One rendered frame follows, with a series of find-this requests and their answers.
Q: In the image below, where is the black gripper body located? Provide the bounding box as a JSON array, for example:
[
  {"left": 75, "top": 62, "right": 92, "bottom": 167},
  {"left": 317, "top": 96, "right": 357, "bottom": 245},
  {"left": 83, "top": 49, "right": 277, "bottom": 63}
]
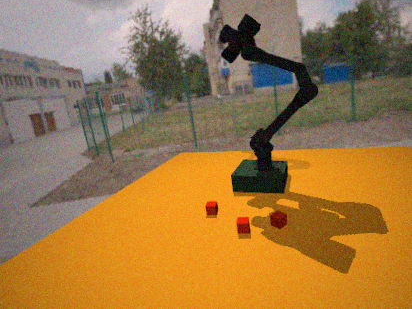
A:
[{"left": 221, "top": 27, "right": 260, "bottom": 63}]

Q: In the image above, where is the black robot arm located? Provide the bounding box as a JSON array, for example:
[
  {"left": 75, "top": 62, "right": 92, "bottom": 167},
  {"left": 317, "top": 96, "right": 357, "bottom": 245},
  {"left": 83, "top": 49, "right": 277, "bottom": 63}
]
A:
[{"left": 219, "top": 13, "right": 318, "bottom": 172}]

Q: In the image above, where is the red cube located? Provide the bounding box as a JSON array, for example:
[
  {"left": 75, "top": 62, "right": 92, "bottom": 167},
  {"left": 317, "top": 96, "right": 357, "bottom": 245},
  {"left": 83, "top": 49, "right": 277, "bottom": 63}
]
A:
[
  {"left": 270, "top": 211, "right": 287, "bottom": 230},
  {"left": 205, "top": 202, "right": 218, "bottom": 215},
  {"left": 236, "top": 217, "right": 250, "bottom": 234}
]

